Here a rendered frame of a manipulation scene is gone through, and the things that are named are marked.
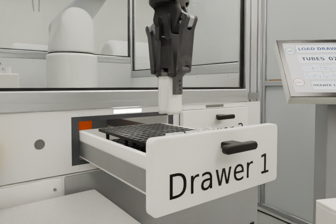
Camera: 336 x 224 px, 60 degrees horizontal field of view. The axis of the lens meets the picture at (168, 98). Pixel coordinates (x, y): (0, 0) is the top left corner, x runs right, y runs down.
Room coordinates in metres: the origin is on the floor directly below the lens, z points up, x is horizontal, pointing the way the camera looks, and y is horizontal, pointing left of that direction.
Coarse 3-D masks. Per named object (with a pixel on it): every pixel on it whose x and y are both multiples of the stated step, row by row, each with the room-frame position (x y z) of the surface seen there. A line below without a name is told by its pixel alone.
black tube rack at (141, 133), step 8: (104, 128) 0.69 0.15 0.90; (112, 128) 0.68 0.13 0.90; (120, 128) 0.68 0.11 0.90; (128, 128) 0.68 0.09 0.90; (136, 128) 0.68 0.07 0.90; (144, 128) 0.68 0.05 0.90; (152, 128) 0.68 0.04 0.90; (160, 128) 0.68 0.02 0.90; (168, 128) 0.69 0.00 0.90; (176, 128) 0.68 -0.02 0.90; (184, 128) 0.69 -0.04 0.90; (120, 136) 0.59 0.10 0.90; (128, 136) 0.58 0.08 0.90; (136, 136) 0.59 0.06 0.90; (144, 136) 0.58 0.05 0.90; (152, 136) 0.58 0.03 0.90; (128, 144) 0.64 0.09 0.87; (136, 144) 0.64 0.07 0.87
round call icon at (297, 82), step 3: (294, 78) 1.12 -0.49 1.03; (297, 78) 1.12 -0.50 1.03; (300, 78) 1.12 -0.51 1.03; (303, 78) 1.12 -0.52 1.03; (294, 81) 1.11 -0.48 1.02; (297, 81) 1.11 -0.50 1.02; (300, 81) 1.11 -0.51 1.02; (303, 81) 1.11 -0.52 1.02; (294, 84) 1.10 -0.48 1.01; (297, 84) 1.10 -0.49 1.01; (300, 84) 1.10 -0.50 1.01; (303, 84) 1.10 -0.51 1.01
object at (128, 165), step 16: (96, 128) 0.72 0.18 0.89; (192, 128) 0.72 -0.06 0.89; (80, 144) 0.67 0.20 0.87; (96, 144) 0.60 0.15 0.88; (112, 144) 0.53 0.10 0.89; (96, 160) 0.59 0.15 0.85; (112, 160) 0.53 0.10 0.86; (128, 160) 0.49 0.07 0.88; (144, 160) 0.44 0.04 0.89; (128, 176) 0.48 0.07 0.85; (144, 176) 0.44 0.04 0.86; (144, 192) 0.44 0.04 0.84
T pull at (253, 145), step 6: (222, 144) 0.46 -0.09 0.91; (228, 144) 0.44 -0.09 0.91; (234, 144) 0.44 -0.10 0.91; (240, 144) 0.45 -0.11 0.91; (246, 144) 0.45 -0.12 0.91; (252, 144) 0.46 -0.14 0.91; (222, 150) 0.43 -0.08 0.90; (228, 150) 0.43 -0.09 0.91; (234, 150) 0.44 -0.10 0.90; (240, 150) 0.44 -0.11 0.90; (246, 150) 0.45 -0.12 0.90
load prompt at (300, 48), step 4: (296, 44) 1.24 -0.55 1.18; (300, 44) 1.24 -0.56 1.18; (304, 44) 1.24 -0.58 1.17; (308, 44) 1.24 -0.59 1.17; (312, 44) 1.24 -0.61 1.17; (316, 44) 1.23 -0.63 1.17; (320, 44) 1.23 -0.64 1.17; (324, 44) 1.23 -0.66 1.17; (328, 44) 1.23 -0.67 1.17; (332, 44) 1.23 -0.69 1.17; (296, 48) 1.23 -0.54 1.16; (300, 48) 1.22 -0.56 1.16; (304, 48) 1.22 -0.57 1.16; (308, 48) 1.22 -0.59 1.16; (312, 48) 1.22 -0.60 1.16; (316, 48) 1.22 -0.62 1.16; (320, 48) 1.22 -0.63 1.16; (324, 48) 1.22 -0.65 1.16; (328, 48) 1.21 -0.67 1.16; (332, 48) 1.21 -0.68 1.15; (296, 52) 1.21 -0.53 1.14; (300, 52) 1.21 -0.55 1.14; (304, 52) 1.21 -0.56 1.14; (308, 52) 1.21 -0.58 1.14; (312, 52) 1.21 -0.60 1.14; (316, 52) 1.20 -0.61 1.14; (320, 52) 1.20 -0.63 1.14; (324, 52) 1.20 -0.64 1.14; (328, 52) 1.20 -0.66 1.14; (332, 52) 1.20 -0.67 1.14
